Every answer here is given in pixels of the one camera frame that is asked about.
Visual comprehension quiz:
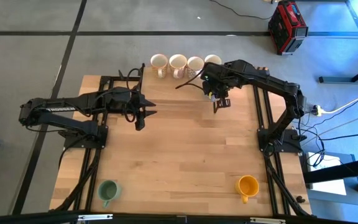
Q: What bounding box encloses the green mug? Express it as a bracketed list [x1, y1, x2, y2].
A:
[97, 179, 122, 209]

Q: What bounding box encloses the red and black toolbox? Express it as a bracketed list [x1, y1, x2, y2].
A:
[267, 0, 309, 56]

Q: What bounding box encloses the orange floral patterned mug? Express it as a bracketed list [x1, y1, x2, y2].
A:
[168, 54, 188, 79]

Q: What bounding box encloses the black crossbar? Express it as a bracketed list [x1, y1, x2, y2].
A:
[0, 211, 358, 224]

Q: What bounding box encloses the black metal table frame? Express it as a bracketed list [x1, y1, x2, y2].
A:
[50, 73, 313, 218]

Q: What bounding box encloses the white sheet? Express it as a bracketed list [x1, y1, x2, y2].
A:
[306, 152, 347, 195]

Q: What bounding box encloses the silver metal bracket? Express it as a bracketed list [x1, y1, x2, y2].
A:
[77, 213, 114, 222]
[249, 217, 287, 224]

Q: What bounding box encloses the wooden shelf with black legs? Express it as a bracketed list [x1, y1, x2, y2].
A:
[137, 63, 223, 114]

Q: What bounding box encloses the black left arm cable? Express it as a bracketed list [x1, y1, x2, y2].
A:
[124, 67, 146, 124]

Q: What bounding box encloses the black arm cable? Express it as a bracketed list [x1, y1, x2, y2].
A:
[124, 67, 146, 124]
[175, 70, 205, 90]

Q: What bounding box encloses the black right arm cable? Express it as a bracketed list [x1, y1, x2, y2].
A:
[175, 70, 205, 90]

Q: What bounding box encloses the blue geometric patterned mug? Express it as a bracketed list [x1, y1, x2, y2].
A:
[204, 54, 223, 65]

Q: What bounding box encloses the black desk beam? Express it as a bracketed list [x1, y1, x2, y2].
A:
[303, 157, 358, 184]

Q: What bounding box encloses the grey metal desk frame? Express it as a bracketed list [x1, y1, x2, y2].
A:
[306, 0, 358, 84]

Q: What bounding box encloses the thin black floor cable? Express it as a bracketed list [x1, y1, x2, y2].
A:
[209, 0, 273, 21]

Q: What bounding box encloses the yellow diamond patterned mug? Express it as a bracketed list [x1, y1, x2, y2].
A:
[186, 56, 205, 79]

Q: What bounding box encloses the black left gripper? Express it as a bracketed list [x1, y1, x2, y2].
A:
[103, 86, 158, 132]

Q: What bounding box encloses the yellow circle patterned mug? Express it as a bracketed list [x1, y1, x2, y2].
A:
[150, 54, 169, 78]

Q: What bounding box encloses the white power cable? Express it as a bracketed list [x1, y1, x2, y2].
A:
[320, 96, 358, 114]

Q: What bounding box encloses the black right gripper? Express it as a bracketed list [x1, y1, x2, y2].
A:
[200, 61, 234, 109]

